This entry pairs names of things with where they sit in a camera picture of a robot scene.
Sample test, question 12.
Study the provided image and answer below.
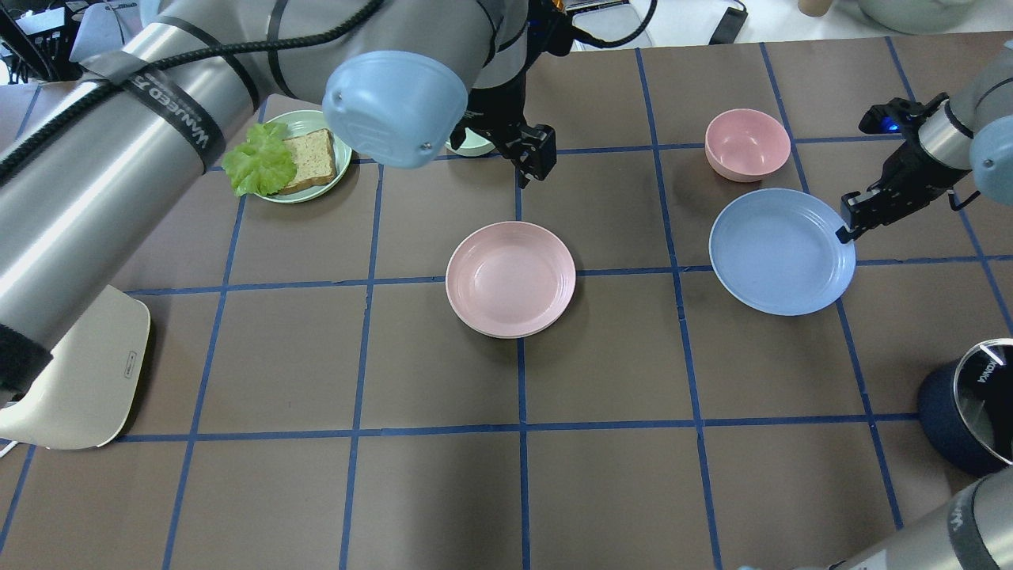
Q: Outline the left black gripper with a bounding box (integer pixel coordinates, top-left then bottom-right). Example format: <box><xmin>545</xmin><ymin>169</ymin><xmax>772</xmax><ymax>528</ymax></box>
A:
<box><xmin>450</xmin><ymin>48</ymin><xmax>557</xmax><ymax>190</ymax></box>

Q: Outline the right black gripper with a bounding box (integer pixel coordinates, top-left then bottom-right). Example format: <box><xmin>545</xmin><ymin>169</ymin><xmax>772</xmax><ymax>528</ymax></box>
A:
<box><xmin>836</xmin><ymin>93</ymin><xmax>976</xmax><ymax>243</ymax></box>

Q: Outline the blue plate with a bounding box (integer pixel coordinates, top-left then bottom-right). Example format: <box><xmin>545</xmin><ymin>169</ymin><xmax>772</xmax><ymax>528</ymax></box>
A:
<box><xmin>708</xmin><ymin>188</ymin><xmax>857</xmax><ymax>317</ymax></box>

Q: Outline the pink plate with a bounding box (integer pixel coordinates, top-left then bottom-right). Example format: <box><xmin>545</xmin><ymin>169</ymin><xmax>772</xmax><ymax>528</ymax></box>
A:
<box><xmin>444</xmin><ymin>221</ymin><xmax>578</xmax><ymax>327</ymax></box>

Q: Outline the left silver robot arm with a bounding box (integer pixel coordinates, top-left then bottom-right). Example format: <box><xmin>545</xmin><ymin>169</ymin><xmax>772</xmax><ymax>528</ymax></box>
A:
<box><xmin>2</xmin><ymin>1</ymin><xmax>569</xmax><ymax>403</ymax></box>

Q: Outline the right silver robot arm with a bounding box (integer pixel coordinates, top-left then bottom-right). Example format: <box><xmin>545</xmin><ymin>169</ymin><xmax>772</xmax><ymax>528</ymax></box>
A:
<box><xmin>836</xmin><ymin>40</ymin><xmax>1012</xmax><ymax>243</ymax></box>

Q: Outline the mint green bowl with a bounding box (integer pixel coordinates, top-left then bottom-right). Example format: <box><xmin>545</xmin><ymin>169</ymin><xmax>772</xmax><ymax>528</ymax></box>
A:
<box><xmin>444</xmin><ymin>129</ymin><xmax>495</xmax><ymax>158</ymax></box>

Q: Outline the pink bowl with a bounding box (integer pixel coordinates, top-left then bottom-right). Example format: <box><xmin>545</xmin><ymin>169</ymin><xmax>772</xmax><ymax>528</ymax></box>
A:
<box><xmin>704</xmin><ymin>108</ymin><xmax>791</xmax><ymax>183</ymax></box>

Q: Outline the white plate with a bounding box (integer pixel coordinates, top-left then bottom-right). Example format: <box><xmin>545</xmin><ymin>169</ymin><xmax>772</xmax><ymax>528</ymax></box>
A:
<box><xmin>462</xmin><ymin>314</ymin><xmax>558</xmax><ymax>339</ymax></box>

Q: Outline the glass pot lid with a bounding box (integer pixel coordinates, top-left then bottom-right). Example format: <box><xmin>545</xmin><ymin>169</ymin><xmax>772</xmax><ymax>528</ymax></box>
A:
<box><xmin>954</xmin><ymin>338</ymin><xmax>1012</xmax><ymax>465</ymax></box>

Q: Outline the steel mixing bowl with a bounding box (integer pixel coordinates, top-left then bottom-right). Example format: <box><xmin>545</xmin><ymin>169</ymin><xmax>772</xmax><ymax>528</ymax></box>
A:
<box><xmin>858</xmin><ymin>1</ymin><xmax>977</xmax><ymax>35</ymax></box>

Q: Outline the dark blue saucepan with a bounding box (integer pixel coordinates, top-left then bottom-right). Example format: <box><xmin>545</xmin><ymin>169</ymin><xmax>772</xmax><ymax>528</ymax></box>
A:
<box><xmin>916</xmin><ymin>355</ymin><xmax>1011</xmax><ymax>477</ymax></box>

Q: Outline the bread slice on plate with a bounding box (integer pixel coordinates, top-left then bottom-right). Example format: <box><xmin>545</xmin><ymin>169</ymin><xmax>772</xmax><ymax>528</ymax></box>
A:
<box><xmin>279</xmin><ymin>127</ymin><xmax>339</xmax><ymax>196</ymax></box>

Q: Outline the cardboard tube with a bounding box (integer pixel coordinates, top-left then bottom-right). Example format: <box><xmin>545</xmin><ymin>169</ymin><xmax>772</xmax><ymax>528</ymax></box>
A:
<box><xmin>797</xmin><ymin>0</ymin><xmax>833</xmax><ymax>17</ymax></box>

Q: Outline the black power adapter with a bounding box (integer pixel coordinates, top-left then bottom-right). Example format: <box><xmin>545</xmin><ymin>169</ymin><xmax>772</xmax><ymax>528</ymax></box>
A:
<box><xmin>708</xmin><ymin>5</ymin><xmax>749</xmax><ymax>44</ymax></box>

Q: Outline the mint green plate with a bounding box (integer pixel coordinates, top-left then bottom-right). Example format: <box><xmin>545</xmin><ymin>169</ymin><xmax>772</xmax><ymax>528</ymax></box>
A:
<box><xmin>261</xmin><ymin>109</ymin><xmax>352</xmax><ymax>203</ymax></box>

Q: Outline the green lettuce leaf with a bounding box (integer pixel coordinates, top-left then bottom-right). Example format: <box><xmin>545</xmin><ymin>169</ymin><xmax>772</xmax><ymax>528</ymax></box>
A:
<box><xmin>222</xmin><ymin>123</ymin><xmax>297</xmax><ymax>197</ymax></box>

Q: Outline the white toaster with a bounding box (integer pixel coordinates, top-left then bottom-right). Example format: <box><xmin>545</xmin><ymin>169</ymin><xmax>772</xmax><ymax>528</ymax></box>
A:
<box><xmin>1</xmin><ymin>286</ymin><xmax>152</xmax><ymax>450</ymax></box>

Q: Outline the black corrugated cable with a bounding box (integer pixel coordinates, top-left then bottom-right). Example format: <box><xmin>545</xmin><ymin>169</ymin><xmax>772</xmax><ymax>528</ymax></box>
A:
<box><xmin>0</xmin><ymin>0</ymin><xmax>389</xmax><ymax>179</ymax></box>

